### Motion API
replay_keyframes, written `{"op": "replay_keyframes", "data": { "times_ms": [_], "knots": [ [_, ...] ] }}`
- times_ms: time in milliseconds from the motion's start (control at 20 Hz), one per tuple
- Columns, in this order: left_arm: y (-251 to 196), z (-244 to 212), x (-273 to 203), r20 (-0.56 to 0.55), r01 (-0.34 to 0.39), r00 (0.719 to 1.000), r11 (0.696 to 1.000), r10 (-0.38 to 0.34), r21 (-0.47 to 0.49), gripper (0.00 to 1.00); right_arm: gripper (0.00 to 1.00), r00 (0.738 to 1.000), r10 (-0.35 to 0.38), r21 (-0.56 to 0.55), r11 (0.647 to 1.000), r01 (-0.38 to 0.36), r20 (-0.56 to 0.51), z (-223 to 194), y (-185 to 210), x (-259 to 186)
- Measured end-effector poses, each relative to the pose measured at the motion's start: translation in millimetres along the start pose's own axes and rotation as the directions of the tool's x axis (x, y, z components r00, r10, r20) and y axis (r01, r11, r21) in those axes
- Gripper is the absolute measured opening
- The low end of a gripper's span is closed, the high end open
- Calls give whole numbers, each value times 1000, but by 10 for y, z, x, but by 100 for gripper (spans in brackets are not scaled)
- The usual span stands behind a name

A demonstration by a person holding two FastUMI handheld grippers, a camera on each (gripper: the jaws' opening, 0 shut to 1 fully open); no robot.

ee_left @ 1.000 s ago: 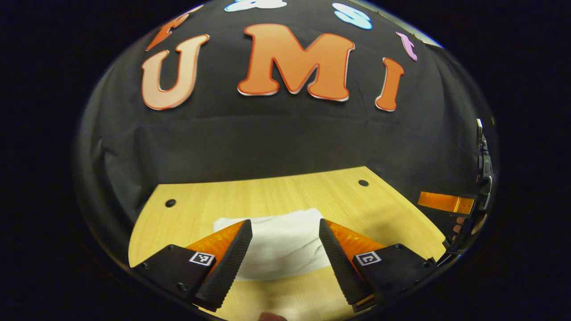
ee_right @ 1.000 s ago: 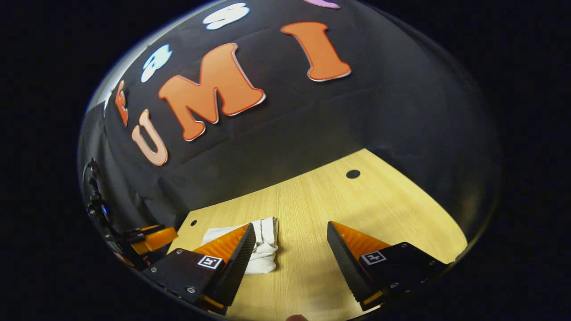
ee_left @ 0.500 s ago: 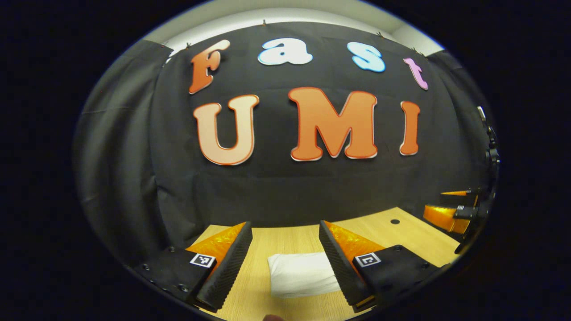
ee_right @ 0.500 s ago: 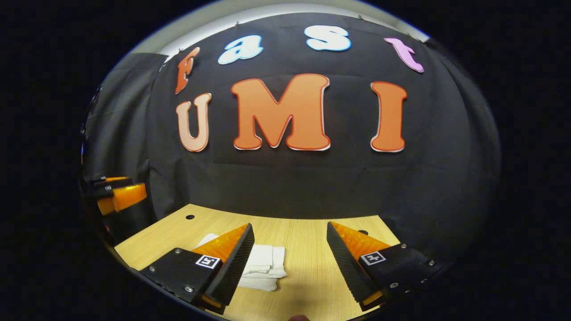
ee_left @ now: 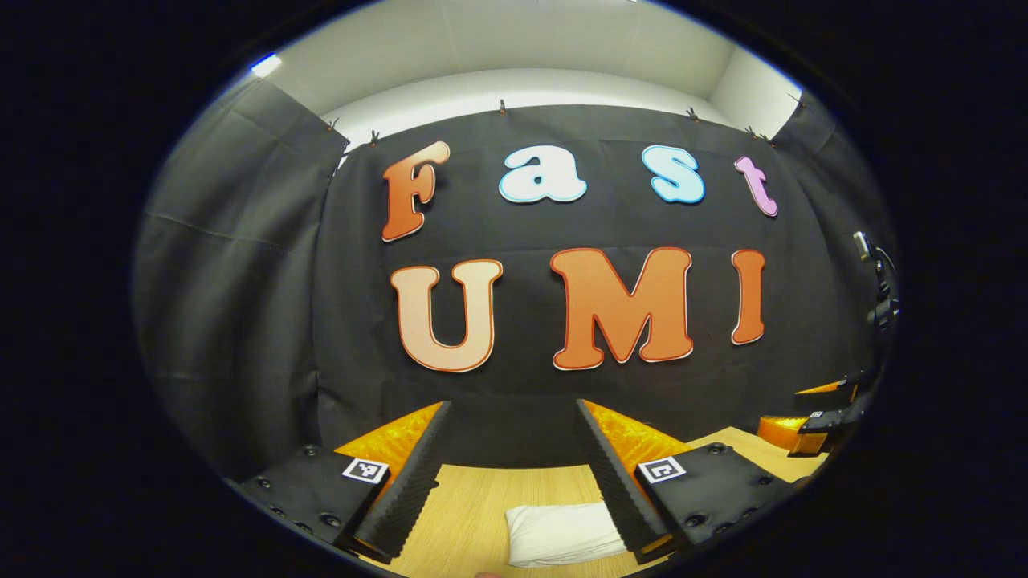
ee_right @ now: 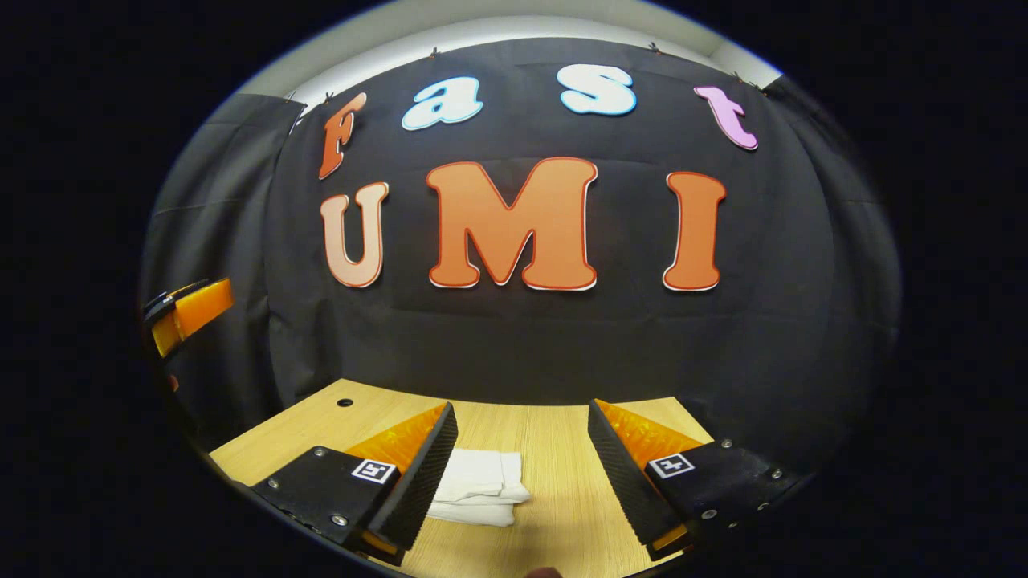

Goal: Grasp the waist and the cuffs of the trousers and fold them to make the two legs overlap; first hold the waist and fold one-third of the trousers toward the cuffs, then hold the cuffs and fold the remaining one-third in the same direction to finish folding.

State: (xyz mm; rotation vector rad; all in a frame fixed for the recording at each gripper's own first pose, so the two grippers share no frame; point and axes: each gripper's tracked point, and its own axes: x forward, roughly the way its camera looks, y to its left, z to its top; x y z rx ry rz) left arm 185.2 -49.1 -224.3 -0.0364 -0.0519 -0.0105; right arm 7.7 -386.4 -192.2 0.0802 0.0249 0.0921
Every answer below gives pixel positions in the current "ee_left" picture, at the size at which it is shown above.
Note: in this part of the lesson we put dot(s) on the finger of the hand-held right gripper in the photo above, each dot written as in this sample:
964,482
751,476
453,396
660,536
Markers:
791,433
831,396

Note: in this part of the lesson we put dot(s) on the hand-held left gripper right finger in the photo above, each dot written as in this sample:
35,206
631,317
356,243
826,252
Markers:
618,490

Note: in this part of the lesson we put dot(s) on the ceiling light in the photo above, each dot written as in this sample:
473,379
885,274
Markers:
266,66

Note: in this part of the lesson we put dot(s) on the black metal stand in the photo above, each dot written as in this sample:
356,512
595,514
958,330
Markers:
883,309

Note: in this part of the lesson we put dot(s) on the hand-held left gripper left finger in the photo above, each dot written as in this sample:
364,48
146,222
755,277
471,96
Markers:
405,490

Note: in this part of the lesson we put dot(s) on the white jeans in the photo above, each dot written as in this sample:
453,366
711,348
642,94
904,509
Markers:
554,534

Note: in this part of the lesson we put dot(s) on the silver metal fitting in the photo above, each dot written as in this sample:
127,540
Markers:
862,245

